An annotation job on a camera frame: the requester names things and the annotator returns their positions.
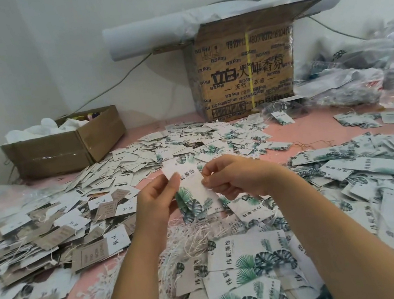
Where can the clear plastic bag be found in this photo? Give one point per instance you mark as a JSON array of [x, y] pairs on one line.
[[10, 192]]

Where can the heap of clear plastic bags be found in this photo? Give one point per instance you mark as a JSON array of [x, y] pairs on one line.
[[365, 72]]

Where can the person's left forearm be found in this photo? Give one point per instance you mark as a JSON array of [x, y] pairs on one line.
[[128, 298]]

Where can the white crumpled material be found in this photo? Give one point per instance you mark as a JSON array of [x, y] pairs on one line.
[[44, 128]]

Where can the person's left hand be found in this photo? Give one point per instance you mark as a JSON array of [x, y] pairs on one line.
[[153, 204]]

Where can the large printed cardboard box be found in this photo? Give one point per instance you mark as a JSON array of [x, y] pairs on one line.
[[244, 68]]

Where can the heap of small tags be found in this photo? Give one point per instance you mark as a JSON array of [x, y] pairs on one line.
[[170, 148]]

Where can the person's right hand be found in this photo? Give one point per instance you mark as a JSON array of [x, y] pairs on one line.
[[239, 174]]

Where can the single white leaf print tag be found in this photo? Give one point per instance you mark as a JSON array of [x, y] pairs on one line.
[[192, 190]]

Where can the white roll in plastic wrap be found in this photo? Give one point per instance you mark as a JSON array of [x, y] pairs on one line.
[[149, 33]]

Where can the small open cardboard box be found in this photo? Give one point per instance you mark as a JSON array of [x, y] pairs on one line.
[[62, 144]]

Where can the person's right forearm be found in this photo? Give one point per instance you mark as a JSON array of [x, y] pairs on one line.
[[345, 247]]

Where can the pile of brown white tags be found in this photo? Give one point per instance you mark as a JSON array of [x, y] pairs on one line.
[[38, 257]]

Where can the pile of green leaf tags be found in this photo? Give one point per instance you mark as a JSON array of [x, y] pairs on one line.
[[371, 197]]

